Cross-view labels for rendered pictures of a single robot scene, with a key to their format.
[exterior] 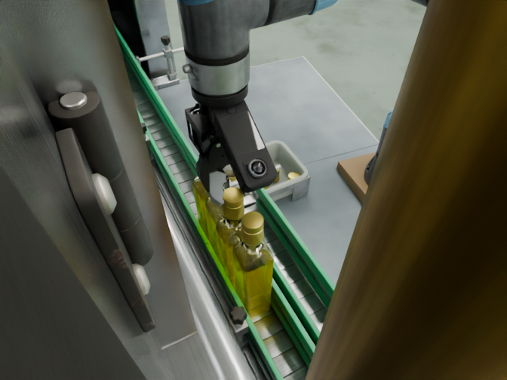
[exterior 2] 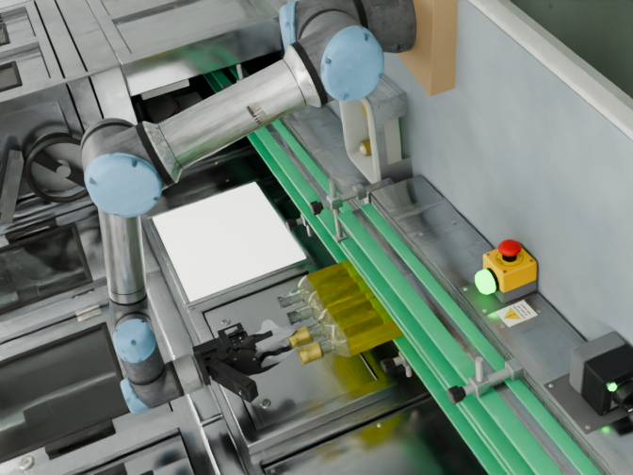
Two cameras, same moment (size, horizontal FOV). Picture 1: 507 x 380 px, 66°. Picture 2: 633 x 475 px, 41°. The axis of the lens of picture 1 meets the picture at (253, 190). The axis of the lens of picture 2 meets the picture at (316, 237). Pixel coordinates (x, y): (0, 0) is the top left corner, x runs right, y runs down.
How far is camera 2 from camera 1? 1.63 m
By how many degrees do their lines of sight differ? 65
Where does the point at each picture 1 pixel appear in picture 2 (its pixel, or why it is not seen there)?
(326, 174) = not seen: hidden behind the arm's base
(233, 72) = (188, 387)
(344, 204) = not seen: hidden behind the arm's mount
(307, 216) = (422, 123)
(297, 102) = not seen: outside the picture
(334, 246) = (450, 145)
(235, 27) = (163, 395)
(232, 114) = (216, 376)
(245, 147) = (232, 386)
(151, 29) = (223, 55)
